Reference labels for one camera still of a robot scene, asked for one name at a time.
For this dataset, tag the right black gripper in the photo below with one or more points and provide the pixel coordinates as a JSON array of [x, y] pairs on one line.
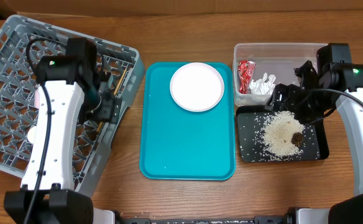
[[286, 96]]

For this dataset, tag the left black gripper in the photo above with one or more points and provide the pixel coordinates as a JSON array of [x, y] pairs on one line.
[[111, 108]]

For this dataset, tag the wooden chopstick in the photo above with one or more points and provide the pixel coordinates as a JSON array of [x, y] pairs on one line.
[[120, 82], [100, 125]]

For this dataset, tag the brown food scrap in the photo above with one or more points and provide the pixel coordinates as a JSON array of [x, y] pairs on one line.
[[297, 139]]

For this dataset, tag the white rice pile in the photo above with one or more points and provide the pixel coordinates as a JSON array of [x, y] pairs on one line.
[[266, 136]]

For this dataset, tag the white tissue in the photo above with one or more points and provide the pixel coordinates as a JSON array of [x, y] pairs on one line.
[[263, 86]]

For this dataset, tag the red snack wrapper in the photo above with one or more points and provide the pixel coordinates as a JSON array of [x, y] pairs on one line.
[[245, 71]]

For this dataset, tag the white paper cup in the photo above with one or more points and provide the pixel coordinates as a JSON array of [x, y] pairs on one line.
[[31, 134]]

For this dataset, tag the white round plate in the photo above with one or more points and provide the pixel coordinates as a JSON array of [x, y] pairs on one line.
[[197, 87]]

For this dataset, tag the pink bowl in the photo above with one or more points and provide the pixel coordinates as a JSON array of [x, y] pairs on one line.
[[36, 99]]

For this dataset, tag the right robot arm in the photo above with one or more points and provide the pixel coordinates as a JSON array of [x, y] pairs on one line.
[[336, 84]]

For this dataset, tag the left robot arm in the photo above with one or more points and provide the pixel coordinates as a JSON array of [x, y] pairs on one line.
[[47, 192]]

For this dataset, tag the black food waste tray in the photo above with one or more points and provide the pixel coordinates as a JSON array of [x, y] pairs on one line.
[[314, 145]]

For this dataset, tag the clear plastic waste bin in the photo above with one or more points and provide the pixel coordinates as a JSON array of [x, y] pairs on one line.
[[279, 59]]

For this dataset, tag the grey plastic dishwasher rack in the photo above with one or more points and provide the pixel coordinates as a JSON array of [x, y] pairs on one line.
[[24, 41]]

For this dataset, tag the teal plastic tray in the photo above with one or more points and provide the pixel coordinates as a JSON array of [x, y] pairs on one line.
[[184, 145]]

